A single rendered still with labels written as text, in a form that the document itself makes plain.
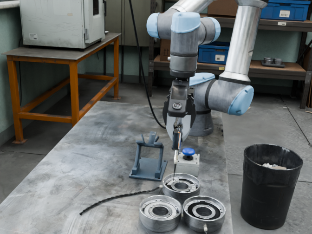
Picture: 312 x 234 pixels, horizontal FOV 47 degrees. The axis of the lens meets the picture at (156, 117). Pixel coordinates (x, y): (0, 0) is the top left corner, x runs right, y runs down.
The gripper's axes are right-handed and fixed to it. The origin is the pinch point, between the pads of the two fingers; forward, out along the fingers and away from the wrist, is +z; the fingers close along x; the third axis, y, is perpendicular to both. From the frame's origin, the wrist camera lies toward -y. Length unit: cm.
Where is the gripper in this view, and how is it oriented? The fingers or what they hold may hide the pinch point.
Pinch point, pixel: (177, 138)
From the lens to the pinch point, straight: 104.8
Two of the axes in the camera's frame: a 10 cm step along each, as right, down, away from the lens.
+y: 1.8, -3.5, 9.2
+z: -0.4, 9.3, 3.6
